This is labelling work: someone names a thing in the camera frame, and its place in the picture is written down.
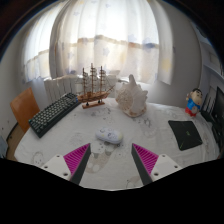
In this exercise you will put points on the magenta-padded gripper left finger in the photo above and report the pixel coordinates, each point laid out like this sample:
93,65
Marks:
59,165

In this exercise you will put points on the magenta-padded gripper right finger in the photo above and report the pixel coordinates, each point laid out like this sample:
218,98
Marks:
163,165

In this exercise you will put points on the white cartoon-print computer mouse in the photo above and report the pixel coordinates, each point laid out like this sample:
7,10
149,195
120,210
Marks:
109,135

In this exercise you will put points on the black mouse pad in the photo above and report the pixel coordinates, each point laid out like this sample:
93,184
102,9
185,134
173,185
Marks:
185,135

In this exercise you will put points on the white printed tablecloth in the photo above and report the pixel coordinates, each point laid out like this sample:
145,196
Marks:
150,133

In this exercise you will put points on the black mechanical keyboard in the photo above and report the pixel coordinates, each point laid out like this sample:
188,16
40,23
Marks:
53,114

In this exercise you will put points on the orange wooden chair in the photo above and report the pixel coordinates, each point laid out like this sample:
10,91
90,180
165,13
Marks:
24,108

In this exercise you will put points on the cartoon boy figurine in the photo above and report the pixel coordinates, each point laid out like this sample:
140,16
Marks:
193,103

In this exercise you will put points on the black router with antennas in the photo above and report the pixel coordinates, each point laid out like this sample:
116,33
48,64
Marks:
207,111

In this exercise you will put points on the large white conch shell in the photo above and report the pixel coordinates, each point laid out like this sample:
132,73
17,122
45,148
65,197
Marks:
132,98

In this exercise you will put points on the wooden model sailing ship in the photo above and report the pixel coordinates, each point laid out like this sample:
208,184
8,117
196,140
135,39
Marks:
92,96

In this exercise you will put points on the white radiator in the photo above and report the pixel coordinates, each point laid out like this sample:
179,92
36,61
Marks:
58,87

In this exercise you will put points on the black computer monitor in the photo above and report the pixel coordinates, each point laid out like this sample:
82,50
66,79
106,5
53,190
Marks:
220,106

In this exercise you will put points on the sheer white star-print curtain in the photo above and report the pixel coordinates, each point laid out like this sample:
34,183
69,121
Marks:
110,36

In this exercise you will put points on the white wall shelf unit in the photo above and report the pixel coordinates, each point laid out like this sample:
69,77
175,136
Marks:
213,60

